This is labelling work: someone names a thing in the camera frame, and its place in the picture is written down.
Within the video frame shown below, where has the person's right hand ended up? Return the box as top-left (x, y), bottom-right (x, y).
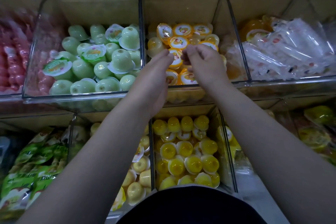
top-left (185, 44), bottom-right (232, 95)

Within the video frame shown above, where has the person's left hand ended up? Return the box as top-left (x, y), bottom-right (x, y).
top-left (126, 49), bottom-right (175, 119)

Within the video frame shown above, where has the single orange-lid jelly cup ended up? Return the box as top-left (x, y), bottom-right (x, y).
top-left (168, 48), bottom-right (192, 71)

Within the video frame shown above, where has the pile of orange-lid jelly cups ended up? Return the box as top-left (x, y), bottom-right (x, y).
top-left (146, 22), bottom-right (228, 86)

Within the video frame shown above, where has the pile of green jelly cups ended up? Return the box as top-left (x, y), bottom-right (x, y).
top-left (42, 23), bottom-right (142, 96)

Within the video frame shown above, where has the pile of clear packets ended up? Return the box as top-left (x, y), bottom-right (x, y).
top-left (226, 15), bottom-right (336, 81)

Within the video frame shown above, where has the pile of yellow jelly cups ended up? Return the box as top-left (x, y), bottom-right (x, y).
top-left (152, 114), bottom-right (221, 191)

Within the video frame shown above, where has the pile of pale yellow jelly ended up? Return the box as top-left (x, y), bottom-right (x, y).
top-left (89, 121), bottom-right (153, 211)

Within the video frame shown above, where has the pile of pink jelly sticks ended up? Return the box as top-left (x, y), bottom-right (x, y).
top-left (0, 14), bottom-right (61, 96)

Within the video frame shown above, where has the green juice pouches pile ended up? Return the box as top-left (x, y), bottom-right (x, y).
top-left (0, 126), bottom-right (87, 214)

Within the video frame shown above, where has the person's right forearm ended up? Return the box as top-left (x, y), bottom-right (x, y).
top-left (212, 82), bottom-right (336, 224)

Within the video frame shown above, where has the person's left forearm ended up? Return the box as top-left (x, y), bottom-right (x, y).
top-left (16, 106), bottom-right (161, 224)

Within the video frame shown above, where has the black shirt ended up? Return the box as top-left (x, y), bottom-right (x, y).
top-left (117, 185), bottom-right (267, 224)

